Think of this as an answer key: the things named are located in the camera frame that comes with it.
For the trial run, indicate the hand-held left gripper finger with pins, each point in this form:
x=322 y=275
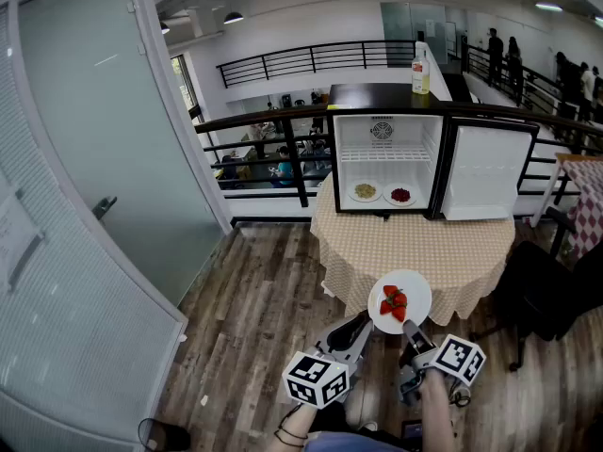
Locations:
x=365 y=337
x=337 y=334

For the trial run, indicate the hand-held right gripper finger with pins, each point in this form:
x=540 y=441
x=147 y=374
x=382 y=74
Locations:
x=417 y=338

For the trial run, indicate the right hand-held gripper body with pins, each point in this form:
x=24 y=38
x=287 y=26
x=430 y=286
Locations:
x=459 y=358

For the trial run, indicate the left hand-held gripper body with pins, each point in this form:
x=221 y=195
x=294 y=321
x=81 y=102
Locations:
x=314 y=380

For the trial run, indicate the white plate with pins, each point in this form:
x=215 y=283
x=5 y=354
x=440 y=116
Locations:
x=414 y=290
x=387 y=198
x=352 y=196

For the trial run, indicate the pile of dark berries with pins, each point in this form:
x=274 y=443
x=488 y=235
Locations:
x=400 y=194

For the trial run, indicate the pile of brown granola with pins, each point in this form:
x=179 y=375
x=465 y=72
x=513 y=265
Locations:
x=365 y=190

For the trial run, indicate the black mini fridge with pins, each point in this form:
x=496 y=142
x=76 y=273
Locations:
x=485 y=172

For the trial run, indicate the person's right forearm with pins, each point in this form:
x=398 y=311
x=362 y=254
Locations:
x=435 y=412

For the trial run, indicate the person's left forearm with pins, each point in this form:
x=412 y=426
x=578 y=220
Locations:
x=301 y=424

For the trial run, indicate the round grey vent grille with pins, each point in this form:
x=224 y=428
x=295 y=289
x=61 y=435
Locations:
x=381 y=130

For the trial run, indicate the black wrist bands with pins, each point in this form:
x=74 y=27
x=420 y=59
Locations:
x=282 y=433

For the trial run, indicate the person's blue clothing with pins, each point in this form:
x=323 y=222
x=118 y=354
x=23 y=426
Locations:
x=353 y=443

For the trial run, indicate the black device with screen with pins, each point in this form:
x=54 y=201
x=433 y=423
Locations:
x=411 y=430

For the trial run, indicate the beige checked tablecloth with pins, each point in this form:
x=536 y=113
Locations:
x=414 y=243

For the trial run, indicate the black office chair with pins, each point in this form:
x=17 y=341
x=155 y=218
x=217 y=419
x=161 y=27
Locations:
x=537 y=290

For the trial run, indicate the black mesh bin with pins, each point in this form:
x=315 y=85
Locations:
x=160 y=436

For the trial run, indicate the yellow label sticker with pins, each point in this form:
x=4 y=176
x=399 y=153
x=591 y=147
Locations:
x=338 y=107

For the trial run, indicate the striped frosted glass partition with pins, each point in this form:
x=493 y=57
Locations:
x=70 y=327

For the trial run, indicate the clear bottle of yellow liquid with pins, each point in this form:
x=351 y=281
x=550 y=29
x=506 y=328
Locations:
x=420 y=75

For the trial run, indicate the black metal balcony railing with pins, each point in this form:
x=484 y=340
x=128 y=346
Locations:
x=311 y=57

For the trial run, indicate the black metal walkway railing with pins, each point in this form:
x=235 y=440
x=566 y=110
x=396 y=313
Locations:
x=532 y=80

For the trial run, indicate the large window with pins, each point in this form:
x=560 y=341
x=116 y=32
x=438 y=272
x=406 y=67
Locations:
x=186 y=87

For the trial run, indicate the glass office doors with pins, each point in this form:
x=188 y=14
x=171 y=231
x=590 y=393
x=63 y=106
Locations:
x=412 y=31

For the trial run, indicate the frosted glass door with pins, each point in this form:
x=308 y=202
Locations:
x=108 y=125

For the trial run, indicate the black pendant lamp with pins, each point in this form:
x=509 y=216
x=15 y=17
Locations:
x=233 y=17
x=164 y=28

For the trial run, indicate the white table frame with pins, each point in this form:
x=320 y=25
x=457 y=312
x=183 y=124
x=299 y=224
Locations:
x=549 y=191

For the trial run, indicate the black railing with wooden rail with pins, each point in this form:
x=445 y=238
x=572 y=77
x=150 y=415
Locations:
x=264 y=117

